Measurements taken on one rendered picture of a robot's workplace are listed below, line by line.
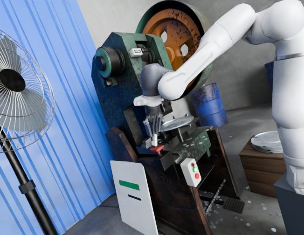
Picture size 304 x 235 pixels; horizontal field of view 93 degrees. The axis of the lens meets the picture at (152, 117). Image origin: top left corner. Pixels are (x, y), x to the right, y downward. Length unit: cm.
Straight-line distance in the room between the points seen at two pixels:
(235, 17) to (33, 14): 216
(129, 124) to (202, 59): 80
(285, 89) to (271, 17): 25
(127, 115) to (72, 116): 98
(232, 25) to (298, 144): 51
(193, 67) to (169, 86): 11
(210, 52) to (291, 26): 22
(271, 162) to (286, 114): 72
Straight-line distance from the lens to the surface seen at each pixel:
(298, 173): 85
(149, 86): 63
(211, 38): 61
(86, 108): 207
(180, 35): 139
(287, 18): 63
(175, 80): 54
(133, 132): 119
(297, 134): 80
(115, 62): 95
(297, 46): 71
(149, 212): 131
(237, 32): 65
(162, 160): 80
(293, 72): 71
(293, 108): 67
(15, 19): 234
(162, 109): 105
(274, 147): 133
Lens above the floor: 101
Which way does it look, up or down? 7 degrees down
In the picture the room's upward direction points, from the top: 21 degrees counter-clockwise
